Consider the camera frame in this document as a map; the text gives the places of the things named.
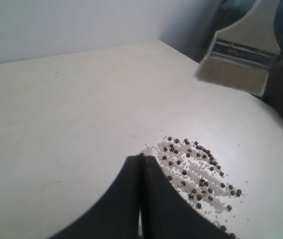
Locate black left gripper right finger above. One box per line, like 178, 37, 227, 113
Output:
140, 156, 233, 239

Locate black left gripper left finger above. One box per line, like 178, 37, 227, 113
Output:
51, 156, 141, 239

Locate wide wooden paint brush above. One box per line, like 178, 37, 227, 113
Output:
195, 0, 281, 96

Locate pile of rice and pellets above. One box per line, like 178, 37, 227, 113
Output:
140, 136, 244, 239

